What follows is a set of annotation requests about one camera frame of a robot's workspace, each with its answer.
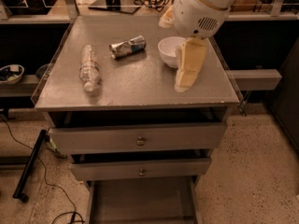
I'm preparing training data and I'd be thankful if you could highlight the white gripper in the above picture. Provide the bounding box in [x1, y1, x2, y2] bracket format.
[159, 0, 230, 92]

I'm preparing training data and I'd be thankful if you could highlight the clear plastic water bottle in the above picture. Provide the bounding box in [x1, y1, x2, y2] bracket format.
[79, 44, 101, 92]

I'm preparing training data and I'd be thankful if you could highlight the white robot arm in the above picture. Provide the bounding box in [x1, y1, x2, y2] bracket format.
[159, 0, 235, 91]

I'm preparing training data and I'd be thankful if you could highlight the top grey drawer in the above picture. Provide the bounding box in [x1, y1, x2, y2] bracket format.
[50, 122, 227, 155]

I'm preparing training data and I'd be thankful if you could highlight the grey drawer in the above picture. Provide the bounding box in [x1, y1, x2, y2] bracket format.
[50, 122, 227, 155]
[86, 176, 202, 224]
[71, 158, 211, 181]

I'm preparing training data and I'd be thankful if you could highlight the grey drawer cabinet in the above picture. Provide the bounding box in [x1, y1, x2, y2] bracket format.
[31, 14, 244, 224]

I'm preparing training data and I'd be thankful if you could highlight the middle grey drawer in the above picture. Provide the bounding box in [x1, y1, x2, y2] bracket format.
[71, 158, 211, 181]

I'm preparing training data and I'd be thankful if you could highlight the bottom grey drawer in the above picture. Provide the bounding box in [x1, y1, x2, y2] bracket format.
[86, 176, 202, 224]

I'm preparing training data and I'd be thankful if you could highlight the white ceramic bowl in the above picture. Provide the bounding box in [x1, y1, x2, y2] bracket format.
[158, 36, 185, 68]

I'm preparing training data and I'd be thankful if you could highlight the crushed silver can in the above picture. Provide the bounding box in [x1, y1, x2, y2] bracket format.
[109, 35, 147, 59]

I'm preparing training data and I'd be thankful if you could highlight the black monitor stand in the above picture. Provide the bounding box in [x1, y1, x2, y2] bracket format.
[88, 0, 141, 14]

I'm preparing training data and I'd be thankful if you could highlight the dark round bowl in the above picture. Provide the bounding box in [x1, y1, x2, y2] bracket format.
[36, 63, 53, 79]

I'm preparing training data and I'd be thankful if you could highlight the white bowl with items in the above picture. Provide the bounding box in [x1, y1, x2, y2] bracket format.
[0, 64, 24, 84]

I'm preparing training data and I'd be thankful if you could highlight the black bar on floor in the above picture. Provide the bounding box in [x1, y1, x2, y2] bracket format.
[13, 130, 47, 203]

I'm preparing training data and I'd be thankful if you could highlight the black floor cable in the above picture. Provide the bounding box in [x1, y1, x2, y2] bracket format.
[0, 114, 86, 224]

